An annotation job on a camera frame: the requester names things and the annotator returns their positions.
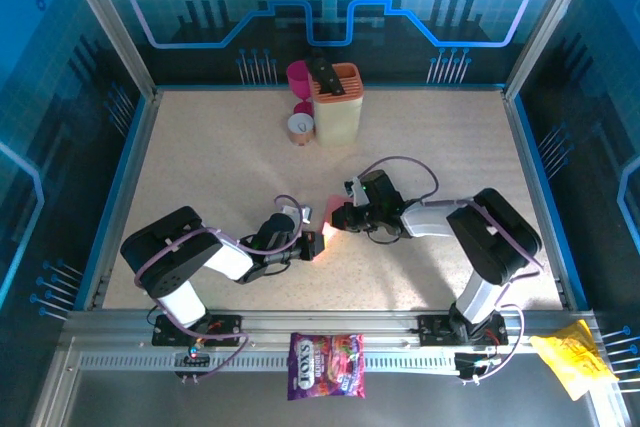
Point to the aluminium frame rail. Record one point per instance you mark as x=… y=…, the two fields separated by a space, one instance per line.
x=325 y=322

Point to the purple candy bag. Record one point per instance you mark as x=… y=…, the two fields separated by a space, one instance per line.
x=325 y=367

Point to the yellow plastic bag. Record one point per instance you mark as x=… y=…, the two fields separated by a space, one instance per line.
x=575 y=357

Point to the small can with white lid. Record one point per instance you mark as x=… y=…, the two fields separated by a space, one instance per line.
x=301 y=128

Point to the pink paper sheet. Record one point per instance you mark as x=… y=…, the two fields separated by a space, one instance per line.
x=334 y=203

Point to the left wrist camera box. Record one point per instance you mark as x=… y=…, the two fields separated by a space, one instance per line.
x=302 y=214

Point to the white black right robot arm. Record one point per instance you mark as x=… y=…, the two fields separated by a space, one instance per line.
x=495 y=232

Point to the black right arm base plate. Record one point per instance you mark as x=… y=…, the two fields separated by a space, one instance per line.
x=430 y=329

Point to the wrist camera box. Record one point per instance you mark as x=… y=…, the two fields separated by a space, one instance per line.
x=356 y=192
x=302 y=214

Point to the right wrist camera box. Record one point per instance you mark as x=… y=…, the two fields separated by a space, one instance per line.
x=356 y=192

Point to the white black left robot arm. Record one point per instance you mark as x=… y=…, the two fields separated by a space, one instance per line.
x=170 y=247

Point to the black controller board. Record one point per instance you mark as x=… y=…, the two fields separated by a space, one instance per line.
x=467 y=362
x=200 y=359

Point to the beige knife block orange top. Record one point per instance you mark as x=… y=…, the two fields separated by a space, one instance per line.
x=337 y=122

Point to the aluminium frame post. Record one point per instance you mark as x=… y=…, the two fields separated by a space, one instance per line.
x=112 y=22
x=547 y=22

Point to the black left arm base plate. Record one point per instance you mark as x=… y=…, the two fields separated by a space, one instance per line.
x=227 y=329

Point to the aluminium side rail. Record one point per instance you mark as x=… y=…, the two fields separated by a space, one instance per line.
x=538 y=197
x=125 y=197

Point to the magenta plastic goblet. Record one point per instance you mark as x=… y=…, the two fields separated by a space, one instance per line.
x=297 y=78

